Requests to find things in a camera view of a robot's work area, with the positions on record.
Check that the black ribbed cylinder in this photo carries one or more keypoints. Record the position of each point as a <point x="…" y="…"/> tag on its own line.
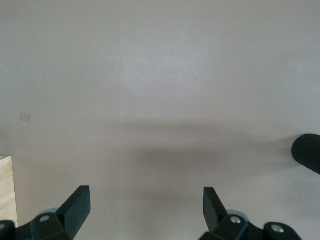
<point x="307" y="152"/>

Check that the small square tape patch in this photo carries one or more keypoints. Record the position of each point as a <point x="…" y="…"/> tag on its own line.
<point x="25" y="117"/>

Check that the light wooden drawer cabinet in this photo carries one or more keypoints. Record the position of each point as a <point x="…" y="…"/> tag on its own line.
<point x="7" y="190"/>

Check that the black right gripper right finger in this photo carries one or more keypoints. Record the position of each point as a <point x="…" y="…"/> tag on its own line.
<point x="215" y="212"/>

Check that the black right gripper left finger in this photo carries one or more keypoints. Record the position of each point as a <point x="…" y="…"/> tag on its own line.
<point x="75" y="207"/>

